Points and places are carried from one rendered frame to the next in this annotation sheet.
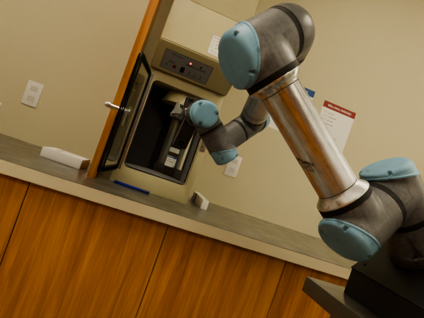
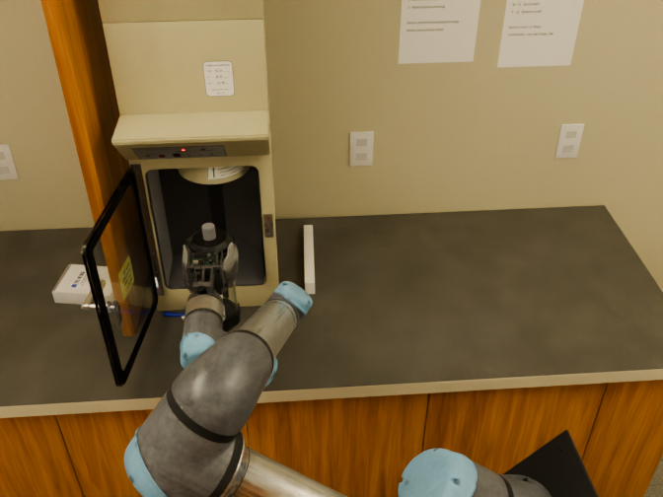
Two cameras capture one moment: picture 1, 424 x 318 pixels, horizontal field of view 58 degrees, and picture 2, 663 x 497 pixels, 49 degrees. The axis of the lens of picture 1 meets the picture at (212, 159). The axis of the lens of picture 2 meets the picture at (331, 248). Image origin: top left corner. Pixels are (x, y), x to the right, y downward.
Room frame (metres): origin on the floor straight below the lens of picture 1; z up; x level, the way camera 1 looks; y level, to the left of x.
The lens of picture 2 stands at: (0.16, -0.33, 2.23)
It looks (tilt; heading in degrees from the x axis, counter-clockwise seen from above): 37 degrees down; 9
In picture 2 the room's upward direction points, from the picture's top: straight up
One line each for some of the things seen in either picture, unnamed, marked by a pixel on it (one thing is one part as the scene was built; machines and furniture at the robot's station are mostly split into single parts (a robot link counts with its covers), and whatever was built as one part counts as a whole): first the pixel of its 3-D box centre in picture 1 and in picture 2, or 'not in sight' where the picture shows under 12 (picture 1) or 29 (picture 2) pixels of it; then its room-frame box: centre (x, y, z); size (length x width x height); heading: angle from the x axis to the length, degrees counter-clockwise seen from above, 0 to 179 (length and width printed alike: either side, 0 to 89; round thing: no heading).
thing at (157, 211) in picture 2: (166, 132); (211, 202); (1.65, 0.22, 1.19); 0.26 x 0.24 x 0.35; 103
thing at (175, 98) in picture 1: (183, 101); (213, 155); (1.63, 0.20, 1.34); 0.18 x 0.18 x 0.05
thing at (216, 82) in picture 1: (195, 67); (194, 145); (1.47, 0.18, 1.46); 0.32 x 0.12 x 0.10; 103
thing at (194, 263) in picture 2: (194, 112); (205, 283); (1.24, 0.11, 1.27); 0.12 x 0.08 x 0.09; 13
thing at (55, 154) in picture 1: (65, 158); (90, 284); (1.54, 0.55, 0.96); 0.16 x 0.12 x 0.04; 93
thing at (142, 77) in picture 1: (127, 116); (124, 278); (1.32, 0.33, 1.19); 0.30 x 0.01 x 0.40; 4
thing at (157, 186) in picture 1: (176, 103); (206, 157); (1.65, 0.22, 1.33); 0.32 x 0.25 x 0.77; 103
